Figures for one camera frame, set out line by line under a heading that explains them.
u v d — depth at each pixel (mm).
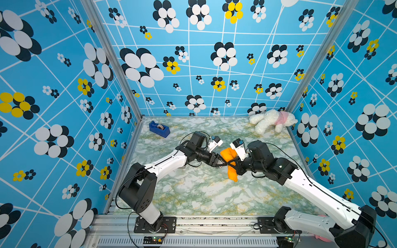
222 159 726
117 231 727
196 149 675
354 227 377
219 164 735
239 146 641
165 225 733
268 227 716
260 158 551
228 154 715
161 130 1052
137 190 444
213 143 742
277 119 1068
